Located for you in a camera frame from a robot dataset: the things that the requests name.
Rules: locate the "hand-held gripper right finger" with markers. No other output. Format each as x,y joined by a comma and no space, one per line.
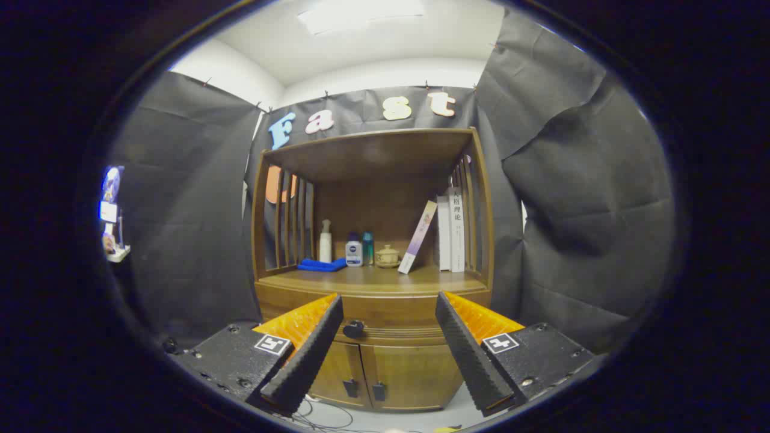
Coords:
469,355

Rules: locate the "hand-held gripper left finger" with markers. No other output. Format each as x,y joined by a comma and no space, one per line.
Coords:
310,355

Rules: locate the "wooden drawer with black knob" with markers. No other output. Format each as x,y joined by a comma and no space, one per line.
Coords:
391,313

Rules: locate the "wooden cabinet door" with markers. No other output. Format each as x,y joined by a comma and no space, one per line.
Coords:
337,367
415,373

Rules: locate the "wooden countertop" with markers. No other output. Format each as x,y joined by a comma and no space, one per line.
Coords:
373,278

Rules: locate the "wooden cabinet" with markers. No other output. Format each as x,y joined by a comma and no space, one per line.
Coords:
373,156

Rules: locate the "blue folded cloth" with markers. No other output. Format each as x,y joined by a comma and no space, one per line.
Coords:
322,264

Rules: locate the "white pump bottle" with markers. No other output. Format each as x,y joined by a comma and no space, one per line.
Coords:
325,248

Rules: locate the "white bottle with blue cap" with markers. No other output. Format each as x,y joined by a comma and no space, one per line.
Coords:
354,254

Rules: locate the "teal bottle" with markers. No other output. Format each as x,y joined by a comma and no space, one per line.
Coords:
367,249

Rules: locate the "white book with black characters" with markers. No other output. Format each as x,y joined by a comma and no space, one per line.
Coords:
457,234

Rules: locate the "beige lidded tea cup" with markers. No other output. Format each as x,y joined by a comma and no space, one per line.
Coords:
387,257

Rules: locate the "purple and white book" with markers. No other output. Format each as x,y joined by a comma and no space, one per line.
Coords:
418,237

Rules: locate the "cluttered white side shelf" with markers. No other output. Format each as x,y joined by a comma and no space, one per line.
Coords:
109,211

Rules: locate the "ceiling light panel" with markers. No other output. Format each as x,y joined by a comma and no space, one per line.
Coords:
361,15

